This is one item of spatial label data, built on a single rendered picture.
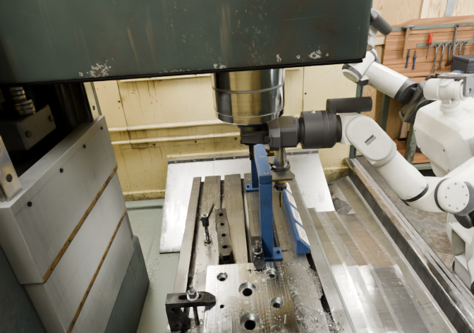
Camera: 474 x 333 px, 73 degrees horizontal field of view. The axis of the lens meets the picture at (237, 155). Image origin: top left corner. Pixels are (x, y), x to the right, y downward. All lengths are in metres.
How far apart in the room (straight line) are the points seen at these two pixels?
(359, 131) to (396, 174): 0.14
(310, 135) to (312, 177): 1.13
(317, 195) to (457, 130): 0.86
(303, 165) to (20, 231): 1.50
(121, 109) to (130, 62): 1.28
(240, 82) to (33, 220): 0.47
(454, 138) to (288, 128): 0.58
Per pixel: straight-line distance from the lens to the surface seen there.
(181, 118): 1.82
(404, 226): 1.55
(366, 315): 1.26
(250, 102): 0.64
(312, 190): 1.79
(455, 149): 1.14
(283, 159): 1.00
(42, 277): 0.75
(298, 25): 0.58
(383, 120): 3.69
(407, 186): 0.82
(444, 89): 1.16
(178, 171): 1.89
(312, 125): 0.72
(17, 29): 0.66
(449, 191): 0.85
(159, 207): 2.03
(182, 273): 1.14
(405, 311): 1.33
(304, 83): 1.80
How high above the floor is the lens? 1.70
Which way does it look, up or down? 26 degrees down
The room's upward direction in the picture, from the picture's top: 4 degrees counter-clockwise
